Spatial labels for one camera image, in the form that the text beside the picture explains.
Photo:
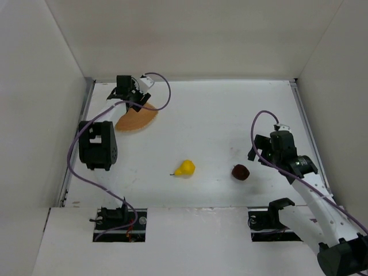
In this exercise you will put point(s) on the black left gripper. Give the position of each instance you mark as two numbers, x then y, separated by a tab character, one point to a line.
139	97

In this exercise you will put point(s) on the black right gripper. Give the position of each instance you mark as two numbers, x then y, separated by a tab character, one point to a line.
261	149

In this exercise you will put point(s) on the dark red fake apple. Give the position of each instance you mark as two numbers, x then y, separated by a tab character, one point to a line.
240	172

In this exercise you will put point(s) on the yellow fake pear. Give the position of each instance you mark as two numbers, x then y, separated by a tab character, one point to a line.
186	168

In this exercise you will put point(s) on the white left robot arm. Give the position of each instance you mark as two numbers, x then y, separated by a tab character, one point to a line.
97	143

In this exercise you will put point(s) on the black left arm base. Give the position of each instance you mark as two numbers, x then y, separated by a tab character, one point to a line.
120	225

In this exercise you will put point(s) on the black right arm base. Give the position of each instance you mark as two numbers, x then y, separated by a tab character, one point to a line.
265	225

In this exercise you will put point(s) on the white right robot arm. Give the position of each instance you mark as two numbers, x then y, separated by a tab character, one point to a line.
336	237

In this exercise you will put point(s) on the woven orange fruit basket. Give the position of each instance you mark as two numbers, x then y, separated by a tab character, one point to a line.
134	121

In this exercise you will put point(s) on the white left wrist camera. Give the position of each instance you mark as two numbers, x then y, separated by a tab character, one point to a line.
145	83

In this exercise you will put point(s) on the right aluminium table rail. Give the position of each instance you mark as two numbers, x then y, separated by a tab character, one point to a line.
311	140

